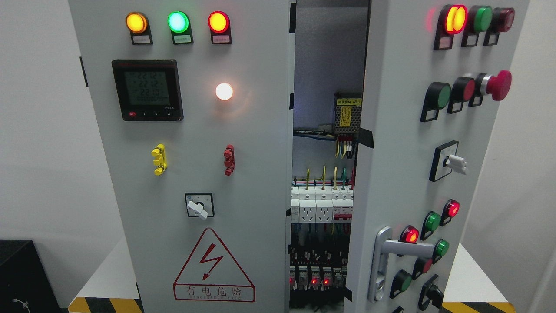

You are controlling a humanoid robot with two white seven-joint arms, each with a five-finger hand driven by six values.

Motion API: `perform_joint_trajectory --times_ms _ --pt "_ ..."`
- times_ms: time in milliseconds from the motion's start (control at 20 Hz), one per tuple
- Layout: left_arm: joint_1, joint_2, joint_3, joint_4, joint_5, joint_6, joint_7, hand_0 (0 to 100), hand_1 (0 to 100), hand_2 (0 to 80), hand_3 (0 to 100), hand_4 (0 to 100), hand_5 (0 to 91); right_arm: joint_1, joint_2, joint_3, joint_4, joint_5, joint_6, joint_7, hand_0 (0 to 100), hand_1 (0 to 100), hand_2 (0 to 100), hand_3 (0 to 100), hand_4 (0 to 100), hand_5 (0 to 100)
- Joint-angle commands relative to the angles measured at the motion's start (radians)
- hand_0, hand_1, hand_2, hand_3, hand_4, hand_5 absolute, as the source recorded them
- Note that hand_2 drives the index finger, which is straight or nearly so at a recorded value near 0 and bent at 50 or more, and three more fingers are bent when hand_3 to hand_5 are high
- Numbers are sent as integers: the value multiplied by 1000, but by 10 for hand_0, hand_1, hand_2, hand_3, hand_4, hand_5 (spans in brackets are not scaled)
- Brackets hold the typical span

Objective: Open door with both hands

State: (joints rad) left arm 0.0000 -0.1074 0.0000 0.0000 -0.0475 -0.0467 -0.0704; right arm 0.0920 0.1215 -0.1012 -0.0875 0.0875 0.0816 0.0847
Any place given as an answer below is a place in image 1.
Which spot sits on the white right door selector switch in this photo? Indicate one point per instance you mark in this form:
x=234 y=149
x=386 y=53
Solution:
x=445 y=161

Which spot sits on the metal mesh power supply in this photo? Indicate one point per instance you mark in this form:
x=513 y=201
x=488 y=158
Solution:
x=348 y=107

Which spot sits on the red triangle warning sticker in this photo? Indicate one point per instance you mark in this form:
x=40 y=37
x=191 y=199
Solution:
x=211 y=273

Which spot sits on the red emergency stop button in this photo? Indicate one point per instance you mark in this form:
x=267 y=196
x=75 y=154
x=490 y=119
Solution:
x=496 y=85

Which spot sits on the relay terminal row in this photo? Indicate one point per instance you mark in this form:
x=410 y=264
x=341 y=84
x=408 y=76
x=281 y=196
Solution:
x=312 y=269

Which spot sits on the green indicator lamp left door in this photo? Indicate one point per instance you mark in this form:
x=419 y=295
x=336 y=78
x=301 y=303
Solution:
x=178 y=22

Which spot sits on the white rotary selector switch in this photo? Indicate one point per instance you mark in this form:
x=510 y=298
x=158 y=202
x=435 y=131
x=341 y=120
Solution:
x=200 y=205

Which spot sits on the red terminal post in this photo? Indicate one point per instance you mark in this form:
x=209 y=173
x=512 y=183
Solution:
x=229 y=160

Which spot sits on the yellow terminal post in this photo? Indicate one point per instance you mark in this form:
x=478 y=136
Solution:
x=159 y=159

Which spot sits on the black digital power meter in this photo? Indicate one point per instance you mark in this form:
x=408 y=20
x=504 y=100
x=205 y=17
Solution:
x=148 y=90

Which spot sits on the grey cabinet door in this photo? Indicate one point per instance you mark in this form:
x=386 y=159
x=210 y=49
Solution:
x=255 y=56
x=419 y=92

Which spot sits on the black box at left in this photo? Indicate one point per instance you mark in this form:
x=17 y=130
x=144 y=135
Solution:
x=24 y=286

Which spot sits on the red indicator lamp left door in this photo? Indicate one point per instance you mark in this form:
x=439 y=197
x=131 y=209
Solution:
x=218 y=22

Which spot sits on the yellow indicator lamp left door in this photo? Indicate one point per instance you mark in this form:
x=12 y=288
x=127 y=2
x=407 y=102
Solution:
x=136 y=22

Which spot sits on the white glowing indicator lamp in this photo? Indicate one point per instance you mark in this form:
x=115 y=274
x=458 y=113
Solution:
x=224 y=91

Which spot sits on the white socket breaker row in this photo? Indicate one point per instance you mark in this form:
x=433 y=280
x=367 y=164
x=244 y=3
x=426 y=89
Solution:
x=317 y=205

